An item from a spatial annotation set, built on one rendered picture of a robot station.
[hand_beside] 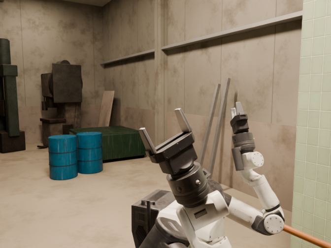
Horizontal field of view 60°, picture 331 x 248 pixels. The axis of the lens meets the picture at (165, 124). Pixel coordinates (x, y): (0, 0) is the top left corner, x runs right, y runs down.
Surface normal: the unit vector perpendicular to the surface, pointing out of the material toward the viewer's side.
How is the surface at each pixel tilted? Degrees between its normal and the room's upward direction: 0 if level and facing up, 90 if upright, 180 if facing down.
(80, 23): 90
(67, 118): 90
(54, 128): 90
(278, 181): 90
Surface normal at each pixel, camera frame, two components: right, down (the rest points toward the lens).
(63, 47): 0.52, 0.10
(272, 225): -0.15, -0.02
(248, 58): -0.85, 0.06
